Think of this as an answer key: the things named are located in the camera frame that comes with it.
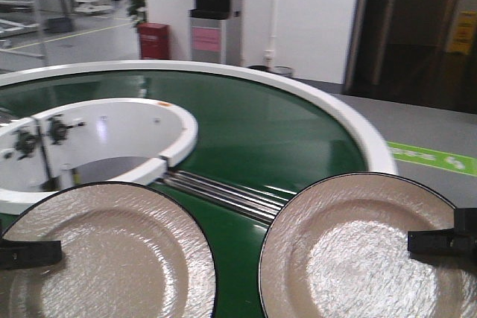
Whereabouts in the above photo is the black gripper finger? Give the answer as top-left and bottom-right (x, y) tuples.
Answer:
(1, 239), (63, 270)
(407, 208), (476, 263)

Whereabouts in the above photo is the beige textured plate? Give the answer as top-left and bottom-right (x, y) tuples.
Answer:
(1, 182), (216, 317)
(259, 173), (476, 317)

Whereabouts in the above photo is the green floor marking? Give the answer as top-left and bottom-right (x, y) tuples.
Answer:
(387, 141), (476, 177)

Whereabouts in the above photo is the black bearing left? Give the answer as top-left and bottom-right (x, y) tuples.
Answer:
(15, 130), (38, 160)

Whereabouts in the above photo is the black bearing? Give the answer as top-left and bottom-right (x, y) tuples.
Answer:
(15, 130), (38, 160)
(48, 117), (86, 145)

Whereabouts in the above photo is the white outer conveyor rim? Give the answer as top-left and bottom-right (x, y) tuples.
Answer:
(1, 60), (398, 174)

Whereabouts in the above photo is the black bearing right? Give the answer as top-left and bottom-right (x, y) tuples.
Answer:
(48, 117), (86, 145)

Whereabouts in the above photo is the steel conveyor rollers front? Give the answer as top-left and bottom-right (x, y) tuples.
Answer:
(154, 170), (288, 224)

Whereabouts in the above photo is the yellow caution sign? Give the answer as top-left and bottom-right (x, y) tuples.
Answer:
(446, 11), (476, 55)

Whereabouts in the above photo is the black storage crate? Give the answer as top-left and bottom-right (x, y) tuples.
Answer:
(45, 17), (74, 34)

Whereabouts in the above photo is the green circular conveyor belt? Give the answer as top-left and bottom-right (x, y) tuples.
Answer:
(1, 70), (366, 317)

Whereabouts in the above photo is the red fire extinguisher cabinet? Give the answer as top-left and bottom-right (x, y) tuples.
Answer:
(136, 22), (171, 60)

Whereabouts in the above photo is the black water dispenser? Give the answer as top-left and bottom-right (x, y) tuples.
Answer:
(189, 0), (242, 66)

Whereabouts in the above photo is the white inner conveyor ring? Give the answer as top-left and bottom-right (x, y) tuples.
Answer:
(0, 97), (199, 215)

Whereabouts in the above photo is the wire mesh waste bin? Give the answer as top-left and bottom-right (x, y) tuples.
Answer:
(272, 66), (294, 78)

